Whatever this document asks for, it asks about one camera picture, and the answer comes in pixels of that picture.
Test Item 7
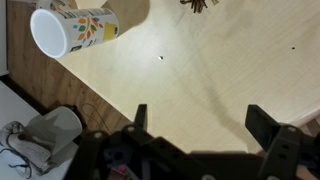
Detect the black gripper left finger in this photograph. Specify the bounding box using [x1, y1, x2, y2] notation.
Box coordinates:
[122, 103, 158, 143]

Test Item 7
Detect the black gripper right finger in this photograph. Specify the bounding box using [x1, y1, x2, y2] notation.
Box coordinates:
[244, 104, 304, 180]

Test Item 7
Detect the brown star-shaped ornament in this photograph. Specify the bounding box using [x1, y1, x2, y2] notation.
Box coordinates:
[179, 0, 209, 14]

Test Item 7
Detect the grey cloth bag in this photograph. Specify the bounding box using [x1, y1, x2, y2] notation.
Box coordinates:
[0, 105, 84, 179]

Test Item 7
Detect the tall white printed canister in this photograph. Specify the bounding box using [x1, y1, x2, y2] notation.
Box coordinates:
[29, 7, 120, 60]

